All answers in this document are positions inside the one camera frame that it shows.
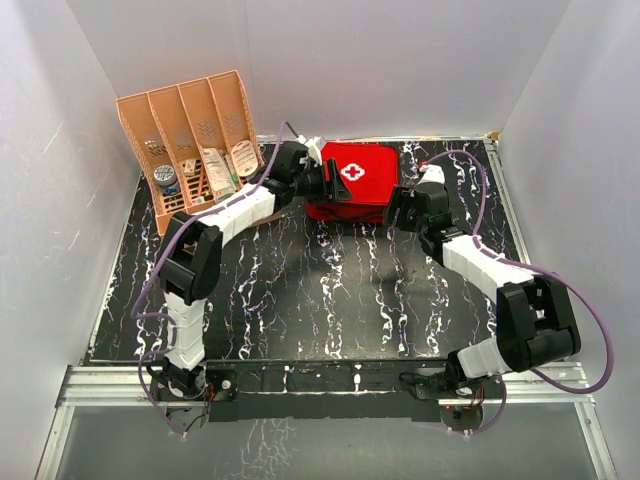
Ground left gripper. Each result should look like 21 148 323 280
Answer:
291 160 351 206

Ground red black medicine case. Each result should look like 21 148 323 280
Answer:
306 142 400 224

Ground orange plastic file organizer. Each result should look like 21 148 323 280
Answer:
116 70 265 235

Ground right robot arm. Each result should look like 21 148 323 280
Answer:
383 181 581 397

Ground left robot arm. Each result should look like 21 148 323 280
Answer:
145 137 352 399

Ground white medicine box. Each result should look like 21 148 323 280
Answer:
202 148 236 201

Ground small medicine boxes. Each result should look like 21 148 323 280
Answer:
182 158 209 207

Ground oval blister card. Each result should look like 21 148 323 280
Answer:
230 140 260 178

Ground round blue tin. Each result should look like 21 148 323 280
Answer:
153 164 181 196

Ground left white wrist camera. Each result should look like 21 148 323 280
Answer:
298 135 326 166

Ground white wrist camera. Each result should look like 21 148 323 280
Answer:
417 163 445 185
298 135 326 166

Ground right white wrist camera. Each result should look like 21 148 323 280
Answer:
417 163 445 185

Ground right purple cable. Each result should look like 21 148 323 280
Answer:
422 149 616 439

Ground purple cable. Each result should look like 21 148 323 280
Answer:
422 149 616 439
130 119 306 441

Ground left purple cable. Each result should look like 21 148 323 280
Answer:
130 119 306 441

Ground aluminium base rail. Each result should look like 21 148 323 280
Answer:
37 366 617 479

